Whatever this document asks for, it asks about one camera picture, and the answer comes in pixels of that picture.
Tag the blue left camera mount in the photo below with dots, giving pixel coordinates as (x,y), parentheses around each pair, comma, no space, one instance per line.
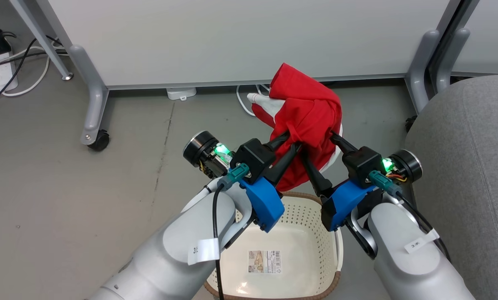
(265,204)

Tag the grey metal table leg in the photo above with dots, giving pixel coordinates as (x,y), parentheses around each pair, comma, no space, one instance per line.
(44,41)

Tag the blue right camera mount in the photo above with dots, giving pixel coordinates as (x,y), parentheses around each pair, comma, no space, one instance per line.
(345,200)

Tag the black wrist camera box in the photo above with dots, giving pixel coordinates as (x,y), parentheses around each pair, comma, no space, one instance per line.
(361,164)
(253,158)

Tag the red and white shirt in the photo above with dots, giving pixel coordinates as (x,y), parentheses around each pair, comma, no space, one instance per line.
(307,112)

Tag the grey fabric sofa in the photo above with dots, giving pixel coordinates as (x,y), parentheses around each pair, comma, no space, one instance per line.
(470,166)

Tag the paper label with barcode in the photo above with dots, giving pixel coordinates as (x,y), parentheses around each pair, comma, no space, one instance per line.
(265,261)

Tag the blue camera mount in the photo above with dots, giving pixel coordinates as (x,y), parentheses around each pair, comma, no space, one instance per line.
(265,204)
(345,200)

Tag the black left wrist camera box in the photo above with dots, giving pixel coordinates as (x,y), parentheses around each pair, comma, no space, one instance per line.
(253,158)

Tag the cream plastic laundry basket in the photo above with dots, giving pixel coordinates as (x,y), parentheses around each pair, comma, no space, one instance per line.
(299,258)

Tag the grey partition leg with caster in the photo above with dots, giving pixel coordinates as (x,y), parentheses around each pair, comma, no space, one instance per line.
(92,104)

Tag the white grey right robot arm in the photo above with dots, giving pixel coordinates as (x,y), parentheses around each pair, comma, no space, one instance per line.
(403,258)

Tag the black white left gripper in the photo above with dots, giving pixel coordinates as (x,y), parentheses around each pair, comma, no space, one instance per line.
(201,148)

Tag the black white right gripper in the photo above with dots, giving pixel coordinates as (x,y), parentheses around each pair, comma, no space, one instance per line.
(409,164)

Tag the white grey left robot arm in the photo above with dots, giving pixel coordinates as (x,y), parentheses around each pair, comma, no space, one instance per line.
(169,246)

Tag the black caster wheel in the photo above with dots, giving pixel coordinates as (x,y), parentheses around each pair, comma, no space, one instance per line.
(100,141)

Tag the narrow white partition panel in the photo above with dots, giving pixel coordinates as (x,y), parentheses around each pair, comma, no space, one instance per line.
(495,33)

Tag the wide white partition panel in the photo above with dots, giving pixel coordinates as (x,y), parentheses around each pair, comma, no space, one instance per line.
(232,37)

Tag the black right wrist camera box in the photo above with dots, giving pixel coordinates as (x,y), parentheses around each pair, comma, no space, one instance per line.
(361,164)

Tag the small white plastic box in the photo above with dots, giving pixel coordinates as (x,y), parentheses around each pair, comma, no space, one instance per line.
(181,93)

